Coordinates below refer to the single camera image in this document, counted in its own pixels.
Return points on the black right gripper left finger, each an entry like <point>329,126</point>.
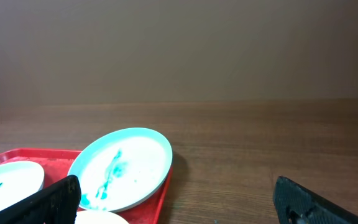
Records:
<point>56,204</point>

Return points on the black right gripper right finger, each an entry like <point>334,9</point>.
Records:
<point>296,204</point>

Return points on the white plate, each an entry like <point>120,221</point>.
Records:
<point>98,217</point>
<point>19,180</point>
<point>122,169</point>

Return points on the red plastic tray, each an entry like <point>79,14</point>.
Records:
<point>56,163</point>

